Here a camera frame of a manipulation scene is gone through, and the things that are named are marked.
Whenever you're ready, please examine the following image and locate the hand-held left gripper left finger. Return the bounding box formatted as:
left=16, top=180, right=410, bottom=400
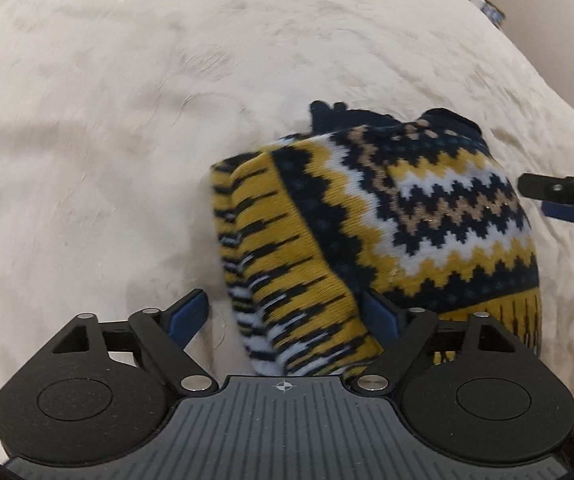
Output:
left=51, top=288, right=219, bottom=395

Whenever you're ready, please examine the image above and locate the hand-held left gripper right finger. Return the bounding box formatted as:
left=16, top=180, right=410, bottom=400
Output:
left=351, top=290, right=524, bottom=395

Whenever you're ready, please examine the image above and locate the navy yellow patterned knit sweater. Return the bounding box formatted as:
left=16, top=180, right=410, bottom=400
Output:
left=209, top=100, right=541, bottom=378

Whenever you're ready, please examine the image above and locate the cream plush blanket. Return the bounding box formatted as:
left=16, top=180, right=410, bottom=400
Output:
left=0, top=0, right=574, bottom=480

